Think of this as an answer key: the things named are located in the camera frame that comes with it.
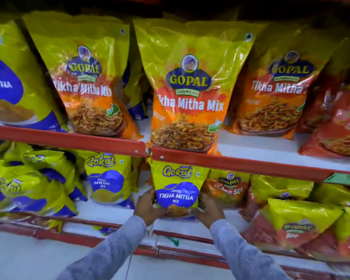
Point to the person's right forearm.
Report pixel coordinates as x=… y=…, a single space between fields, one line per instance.
x=243 y=253

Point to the person's left fingers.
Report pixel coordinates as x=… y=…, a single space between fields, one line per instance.
x=150 y=193

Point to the large yellow blue snack packet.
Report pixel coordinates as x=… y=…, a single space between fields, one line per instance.
x=14 y=84
x=135 y=93

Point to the yellow red snack packet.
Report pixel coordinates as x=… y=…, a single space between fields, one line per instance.
x=280 y=186
x=294 y=224
x=344 y=236
x=335 y=193

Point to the person's left forearm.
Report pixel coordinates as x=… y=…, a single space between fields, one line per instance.
x=105 y=253

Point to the large red snack packet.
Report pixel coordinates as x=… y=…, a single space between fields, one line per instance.
x=323 y=104
x=338 y=134

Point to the small yellow blue snack packet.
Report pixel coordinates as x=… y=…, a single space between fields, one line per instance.
x=109 y=177
x=178 y=186

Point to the red shelf edge strip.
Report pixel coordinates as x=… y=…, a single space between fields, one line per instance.
x=67 y=139
x=192 y=255
x=61 y=234
x=250 y=164

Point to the small yellow orange snack packet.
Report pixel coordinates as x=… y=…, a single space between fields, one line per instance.
x=229 y=186

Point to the person's right fingers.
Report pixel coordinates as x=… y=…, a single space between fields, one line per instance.
x=205 y=199

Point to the person's right hand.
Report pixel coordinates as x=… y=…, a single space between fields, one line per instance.
x=211 y=212

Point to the person's left hand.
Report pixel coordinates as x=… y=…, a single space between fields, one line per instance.
x=145 y=209

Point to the green price label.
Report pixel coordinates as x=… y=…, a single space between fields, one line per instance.
x=344 y=179

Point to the large yellow orange snack packet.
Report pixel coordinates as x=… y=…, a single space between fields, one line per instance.
x=87 y=84
x=277 y=93
x=189 y=96

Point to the pile of yellow blue packets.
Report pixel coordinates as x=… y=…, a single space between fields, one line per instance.
x=29 y=183

